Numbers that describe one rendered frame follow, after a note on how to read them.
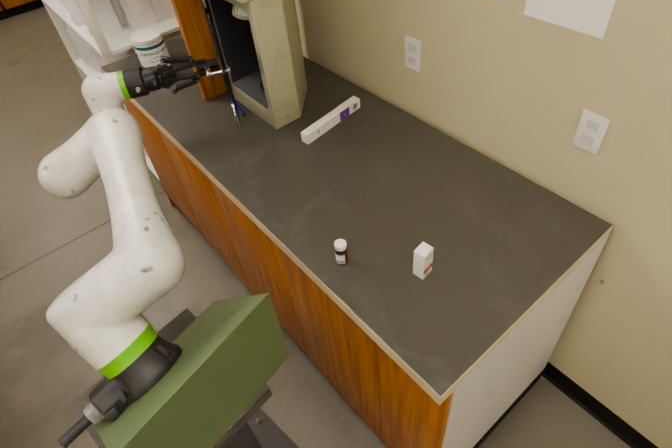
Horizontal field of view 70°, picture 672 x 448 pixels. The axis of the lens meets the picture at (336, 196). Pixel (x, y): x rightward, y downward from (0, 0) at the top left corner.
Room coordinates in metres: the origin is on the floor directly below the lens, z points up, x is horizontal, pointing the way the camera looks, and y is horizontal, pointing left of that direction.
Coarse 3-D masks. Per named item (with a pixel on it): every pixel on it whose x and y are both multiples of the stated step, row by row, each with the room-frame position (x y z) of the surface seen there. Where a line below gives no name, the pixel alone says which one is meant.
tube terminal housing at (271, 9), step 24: (264, 0) 1.46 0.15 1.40; (288, 0) 1.58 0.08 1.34; (264, 24) 1.45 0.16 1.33; (288, 24) 1.53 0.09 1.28; (264, 48) 1.44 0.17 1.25; (288, 48) 1.49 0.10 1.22; (264, 72) 1.43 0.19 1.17; (288, 72) 1.48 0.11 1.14; (240, 96) 1.62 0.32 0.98; (288, 96) 1.47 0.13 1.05; (264, 120) 1.49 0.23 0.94; (288, 120) 1.46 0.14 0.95
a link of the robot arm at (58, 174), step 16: (64, 144) 0.96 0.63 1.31; (48, 160) 0.93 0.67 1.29; (64, 160) 0.92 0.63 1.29; (48, 176) 0.90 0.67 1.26; (64, 176) 0.90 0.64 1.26; (80, 176) 0.90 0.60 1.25; (96, 176) 0.92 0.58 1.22; (48, 192) 0.89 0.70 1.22; (64, 192) 0.88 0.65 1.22; (80, 192) 0.90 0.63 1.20
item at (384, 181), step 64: (128, 64) 2.07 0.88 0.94; (192, 128) 1.50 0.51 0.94; (256, 128) 1.45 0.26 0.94; (384, 128) 1.36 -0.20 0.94; (256, 192) 1.11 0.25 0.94; (320, 192) 1.07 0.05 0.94; (384, 192) 1.04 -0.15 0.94; (448, 192) 1.01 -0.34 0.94; (512, 192) 0.98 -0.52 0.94; (320, 256) 0.82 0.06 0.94; (384, 256) 0.80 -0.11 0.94; (448, 256) 0.77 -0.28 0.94; (512, 256) 0.75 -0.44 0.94; (576, 256) 0.72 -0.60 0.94; (384, 320) 0.60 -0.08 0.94; (448, 320) 0.58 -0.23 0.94; (512, 320) 0.56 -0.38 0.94; (448, 384) 0.43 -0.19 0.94
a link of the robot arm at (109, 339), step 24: (96, 264) 0.61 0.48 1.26; (72, 288) 0.57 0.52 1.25; (96, 288) 0.55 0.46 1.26; (48, 312) 0.54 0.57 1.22; (72, 312) 0.53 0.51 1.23; (96, 312) 0.52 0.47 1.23; (120, 312) 0.52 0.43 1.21; (72, 336) 0.50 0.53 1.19; (96, 336) 0.50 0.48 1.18; (120, 336) 0.50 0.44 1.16; (144, 336) 0.52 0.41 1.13; (96, 360) 0.47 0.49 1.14; (120, 360) 0.47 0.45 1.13
